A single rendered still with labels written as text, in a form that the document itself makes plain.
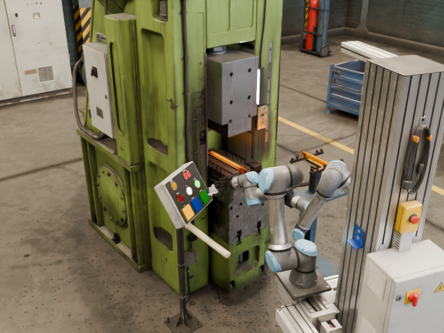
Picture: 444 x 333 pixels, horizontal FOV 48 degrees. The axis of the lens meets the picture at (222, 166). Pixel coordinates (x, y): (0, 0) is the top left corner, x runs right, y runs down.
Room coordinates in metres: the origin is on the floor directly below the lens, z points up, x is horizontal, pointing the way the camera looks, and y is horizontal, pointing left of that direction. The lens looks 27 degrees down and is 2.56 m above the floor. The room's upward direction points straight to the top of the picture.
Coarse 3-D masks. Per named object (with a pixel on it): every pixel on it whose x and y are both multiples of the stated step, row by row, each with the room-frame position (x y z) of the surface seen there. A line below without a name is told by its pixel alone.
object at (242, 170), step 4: (212, 152) 3.35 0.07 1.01; (216, 156) 3.30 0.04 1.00; (220, 156) 3.29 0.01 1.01; (224, 160) 3.22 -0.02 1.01; (228, 160) 3.22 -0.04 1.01; (232, 164) 3.16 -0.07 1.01; (236, 164) 3.16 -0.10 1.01; (240, 168) 3.07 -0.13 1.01; (244, 168) 3.08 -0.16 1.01; (240, 172) 3.07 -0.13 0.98; (244, 172) 3.06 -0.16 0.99
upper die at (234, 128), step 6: (210, 120) 3.17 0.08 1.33; (240, 120) 3.09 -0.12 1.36; (246, 120) 3.12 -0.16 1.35; (210, 126) 3.17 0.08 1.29; (216, 126) 3.11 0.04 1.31; (222, 126) 3.07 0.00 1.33; (228, 126) 3.02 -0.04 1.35; (234, 126) 3.05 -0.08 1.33; (240, 126) 3.09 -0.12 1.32; (246, 126) 3.12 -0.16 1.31; (222, 132) 3.07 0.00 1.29; (228, 132) 3.02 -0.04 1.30; (234, 132) 3.05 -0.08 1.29; (240, 132) 3.09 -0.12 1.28
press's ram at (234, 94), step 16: (208, 64) 3.09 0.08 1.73; (224, 64) 3.00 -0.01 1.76; (240, 64) 3.08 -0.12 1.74; (256, 64) 3.16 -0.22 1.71; (208, 80) 3.10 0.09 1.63; (224, 80) 3.00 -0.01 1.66; (240, 80) 3.08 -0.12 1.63; (256, 80) 3.17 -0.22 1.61; (208, 96) 3.10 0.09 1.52; (224, 96) 3.00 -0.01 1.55; (240, 96) 3.08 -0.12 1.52; (256, 96) 3.17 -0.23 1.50; (208, 112) 3.10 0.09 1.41; (224, 112) 3.00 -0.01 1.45; (240, 112) 3.08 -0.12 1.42; (256, 112) 3.17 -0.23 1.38
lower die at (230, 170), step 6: (210, 150) 3.41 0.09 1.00; (216, 150) 3.42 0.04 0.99; (210, 156) 3.32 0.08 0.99; (228, 156) 3.32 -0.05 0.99; (216, 162) 3.22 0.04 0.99; (222, 162) 3.22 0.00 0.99; (234, 162) 3.22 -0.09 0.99; (210, 168) 3.17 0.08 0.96; (216, 168) 3.14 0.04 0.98; (228, 168) 3.12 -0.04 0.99; (234, 168) 3.12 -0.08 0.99; (246, 168) 3.12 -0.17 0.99; (216, 174) 3.12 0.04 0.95; (222, 174) 3.07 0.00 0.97; (228, 174) 3.05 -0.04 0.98; (234, 174) 3.05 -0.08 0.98; (240, 174) 3.09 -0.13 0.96
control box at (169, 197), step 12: (180, 168) 2.73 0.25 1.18; (192, 168) 2.77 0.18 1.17; (168, 180) 2.56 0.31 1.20; (180, 180) 2.63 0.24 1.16; (192, 180) 2.71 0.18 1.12; (168, 192) 2.50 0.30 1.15; (180, 192) 2.57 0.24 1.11; (192, 192) 2.65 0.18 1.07; (168, 204) 2.49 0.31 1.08; (180, 204) 2.51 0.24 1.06; (180, 216) 2.46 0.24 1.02
